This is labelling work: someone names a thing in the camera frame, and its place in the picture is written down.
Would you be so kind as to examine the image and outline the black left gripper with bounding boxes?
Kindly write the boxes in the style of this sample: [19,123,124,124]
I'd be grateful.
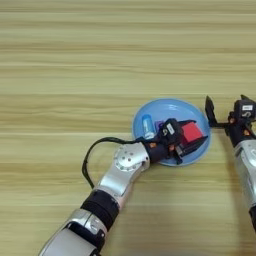
[143,118,210,167]

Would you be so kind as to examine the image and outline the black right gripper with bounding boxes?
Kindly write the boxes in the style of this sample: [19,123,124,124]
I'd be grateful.
[204,94,256,148]

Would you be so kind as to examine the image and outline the red cube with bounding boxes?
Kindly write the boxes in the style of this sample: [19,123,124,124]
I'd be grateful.
[180,121,205,145]

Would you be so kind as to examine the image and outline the blue glue stick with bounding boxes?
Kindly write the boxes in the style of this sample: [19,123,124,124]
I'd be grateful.
[141,113,156,141]

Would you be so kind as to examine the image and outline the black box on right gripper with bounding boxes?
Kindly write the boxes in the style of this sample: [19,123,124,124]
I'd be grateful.
[232,98,256,122]

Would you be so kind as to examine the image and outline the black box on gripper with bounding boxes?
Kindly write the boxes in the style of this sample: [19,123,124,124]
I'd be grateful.
[232,98,256,122]
[159,117,184,146]

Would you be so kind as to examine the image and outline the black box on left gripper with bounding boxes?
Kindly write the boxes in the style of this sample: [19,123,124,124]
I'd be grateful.
[159,117,184,146]

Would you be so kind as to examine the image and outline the light blue round plate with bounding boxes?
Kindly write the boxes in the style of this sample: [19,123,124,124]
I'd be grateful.
[132,97,213,168]

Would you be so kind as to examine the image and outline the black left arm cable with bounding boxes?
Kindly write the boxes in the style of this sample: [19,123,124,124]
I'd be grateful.
[81,136,145,190]

